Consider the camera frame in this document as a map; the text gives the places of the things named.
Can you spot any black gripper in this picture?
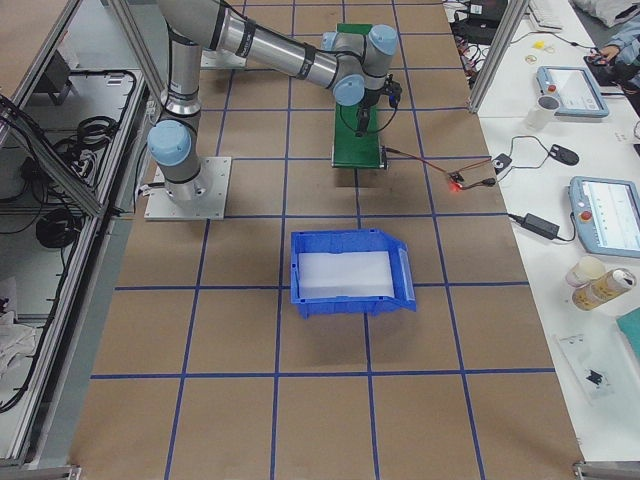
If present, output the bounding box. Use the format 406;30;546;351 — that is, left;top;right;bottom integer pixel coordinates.
355;74;401;137

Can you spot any green conveyor belt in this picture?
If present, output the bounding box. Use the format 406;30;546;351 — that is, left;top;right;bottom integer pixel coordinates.
322;23;398;169

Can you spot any small controller board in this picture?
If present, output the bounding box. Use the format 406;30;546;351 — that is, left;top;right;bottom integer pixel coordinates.
448;172;464;186

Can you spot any blue plastic bin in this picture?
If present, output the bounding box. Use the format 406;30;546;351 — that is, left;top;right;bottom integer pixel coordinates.
290;229;417;319

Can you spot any white mug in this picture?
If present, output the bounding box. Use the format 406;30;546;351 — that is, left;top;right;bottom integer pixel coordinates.
524;95;560;131

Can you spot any black computer mouse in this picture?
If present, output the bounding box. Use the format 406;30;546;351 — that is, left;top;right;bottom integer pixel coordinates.
549;144;580;166

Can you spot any teach pendant far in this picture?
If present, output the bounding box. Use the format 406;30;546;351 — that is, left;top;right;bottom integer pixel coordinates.
536;66;609;118

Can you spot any teach pendant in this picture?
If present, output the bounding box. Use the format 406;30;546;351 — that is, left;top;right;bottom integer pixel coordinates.
568;176;639;258
536;66;609;118

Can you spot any black power adapter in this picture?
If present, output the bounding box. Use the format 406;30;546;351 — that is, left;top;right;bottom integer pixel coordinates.
520;213;559;240

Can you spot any teach pendant near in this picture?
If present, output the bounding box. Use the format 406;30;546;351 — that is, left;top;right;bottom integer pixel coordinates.
568;176;639;258

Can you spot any plastic cup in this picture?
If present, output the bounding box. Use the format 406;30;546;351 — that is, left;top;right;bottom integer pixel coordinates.
565;256;606;287

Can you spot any drink can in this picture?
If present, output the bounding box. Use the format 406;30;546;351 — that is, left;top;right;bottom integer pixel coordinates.
572;268;637;311

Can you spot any clear plastic bag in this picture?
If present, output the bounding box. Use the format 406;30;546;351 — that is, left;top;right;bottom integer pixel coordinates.
553;325;639;405

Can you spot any red black wire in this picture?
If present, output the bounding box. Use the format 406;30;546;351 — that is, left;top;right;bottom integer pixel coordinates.
382;146;497;192

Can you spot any aluminium frame post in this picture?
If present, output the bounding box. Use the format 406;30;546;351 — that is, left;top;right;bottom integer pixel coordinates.
468;0;529;114

